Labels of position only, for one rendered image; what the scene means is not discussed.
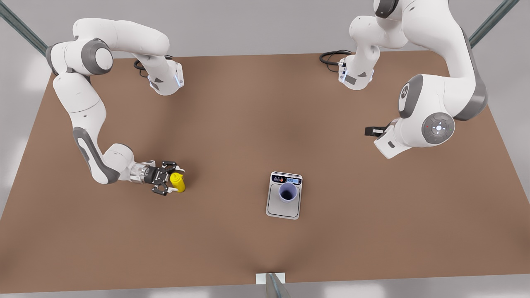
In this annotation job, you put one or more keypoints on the yellow sauce bottle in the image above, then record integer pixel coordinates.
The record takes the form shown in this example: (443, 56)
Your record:
(178, 183)

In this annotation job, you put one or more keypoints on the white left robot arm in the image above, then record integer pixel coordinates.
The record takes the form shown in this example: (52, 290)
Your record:
(439, 37)

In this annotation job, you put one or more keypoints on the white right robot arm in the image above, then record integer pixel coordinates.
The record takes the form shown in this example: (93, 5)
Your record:
(85, 103)

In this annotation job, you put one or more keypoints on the lavender cup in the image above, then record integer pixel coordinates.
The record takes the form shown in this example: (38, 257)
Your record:
(287, 193)

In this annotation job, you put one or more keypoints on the grey digital kitchen scale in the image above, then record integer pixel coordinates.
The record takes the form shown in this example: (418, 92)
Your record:
(283, 209)

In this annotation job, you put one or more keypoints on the white post foot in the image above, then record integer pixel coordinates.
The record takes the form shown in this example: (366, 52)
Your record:
(261, 278)

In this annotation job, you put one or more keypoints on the silver frame post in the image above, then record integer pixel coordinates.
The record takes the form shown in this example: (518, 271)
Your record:
(276, 287)
(492, 22)
(22, 30)

